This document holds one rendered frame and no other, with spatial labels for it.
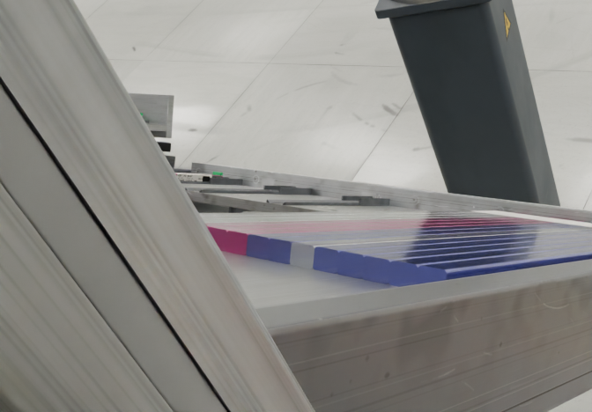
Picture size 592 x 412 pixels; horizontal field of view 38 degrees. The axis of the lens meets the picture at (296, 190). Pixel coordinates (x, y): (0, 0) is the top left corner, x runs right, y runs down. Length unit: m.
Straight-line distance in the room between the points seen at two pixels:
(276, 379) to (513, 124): 1.36
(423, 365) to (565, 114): 1.94
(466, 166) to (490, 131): 0.10
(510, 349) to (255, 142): 2.19
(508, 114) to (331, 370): 1.26
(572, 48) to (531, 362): 2.09
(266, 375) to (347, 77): 2.48
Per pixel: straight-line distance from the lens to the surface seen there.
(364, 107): 2.46
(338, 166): 2.28
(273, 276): 0.38
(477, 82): 1.45
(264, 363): 0.15
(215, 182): 1.07
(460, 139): 1.54
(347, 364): 0.25
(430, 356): 0.30
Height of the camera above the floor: 1.34
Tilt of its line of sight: 36 degrees down
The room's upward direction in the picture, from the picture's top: 26 degrees counter-clockwise
